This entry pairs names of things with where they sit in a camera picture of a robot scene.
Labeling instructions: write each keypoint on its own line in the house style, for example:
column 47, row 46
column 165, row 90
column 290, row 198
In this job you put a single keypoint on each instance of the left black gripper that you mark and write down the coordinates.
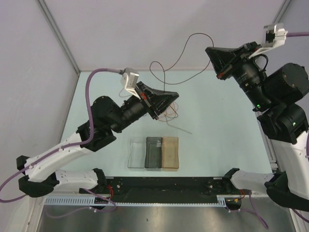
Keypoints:
column 159, row 100

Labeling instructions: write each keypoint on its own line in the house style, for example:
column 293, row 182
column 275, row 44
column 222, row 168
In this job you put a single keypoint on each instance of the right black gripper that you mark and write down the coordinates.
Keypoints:
column 223, row 58

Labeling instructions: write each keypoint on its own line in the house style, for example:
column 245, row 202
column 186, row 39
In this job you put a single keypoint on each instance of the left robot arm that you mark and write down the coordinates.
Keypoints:
column 42, row 174

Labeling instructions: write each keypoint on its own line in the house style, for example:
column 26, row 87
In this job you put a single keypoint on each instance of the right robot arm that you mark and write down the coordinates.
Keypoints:
column 282, row 120

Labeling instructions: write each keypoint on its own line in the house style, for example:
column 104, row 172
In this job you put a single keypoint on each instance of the amber plastic bin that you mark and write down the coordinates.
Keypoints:
column 170, row 153

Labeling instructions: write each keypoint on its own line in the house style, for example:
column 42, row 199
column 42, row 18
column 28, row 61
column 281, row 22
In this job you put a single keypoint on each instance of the dark grey plastic bin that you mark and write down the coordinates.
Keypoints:
column 153, row 157

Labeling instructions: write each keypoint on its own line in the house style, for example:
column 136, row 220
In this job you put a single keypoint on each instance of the clear plastic bin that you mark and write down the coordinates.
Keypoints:
column 137, row 153

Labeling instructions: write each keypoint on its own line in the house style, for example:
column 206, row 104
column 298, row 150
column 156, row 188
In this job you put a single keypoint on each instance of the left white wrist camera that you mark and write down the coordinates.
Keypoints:
column 129, row 81

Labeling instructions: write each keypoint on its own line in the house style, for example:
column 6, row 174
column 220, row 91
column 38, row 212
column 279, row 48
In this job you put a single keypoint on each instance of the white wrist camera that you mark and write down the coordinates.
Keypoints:
column 129, row 81
column 276, row 36

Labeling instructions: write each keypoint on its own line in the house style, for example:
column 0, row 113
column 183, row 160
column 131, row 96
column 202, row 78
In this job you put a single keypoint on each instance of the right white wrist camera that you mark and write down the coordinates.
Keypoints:
column 276, row 36

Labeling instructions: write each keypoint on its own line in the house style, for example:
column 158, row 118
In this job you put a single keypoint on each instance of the right aluminium corner post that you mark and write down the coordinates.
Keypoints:
column 283, row 9

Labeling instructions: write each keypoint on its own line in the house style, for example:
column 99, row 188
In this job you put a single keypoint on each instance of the aluminium corner post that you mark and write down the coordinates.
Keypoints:
column 283, row 9
column 47, row 14

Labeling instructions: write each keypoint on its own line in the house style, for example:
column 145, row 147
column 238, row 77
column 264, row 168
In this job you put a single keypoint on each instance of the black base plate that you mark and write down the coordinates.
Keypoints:
column 185, row 190

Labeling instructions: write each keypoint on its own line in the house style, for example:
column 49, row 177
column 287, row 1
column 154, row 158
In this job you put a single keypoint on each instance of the left aluminium corner post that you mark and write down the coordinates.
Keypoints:
column 47, row 14

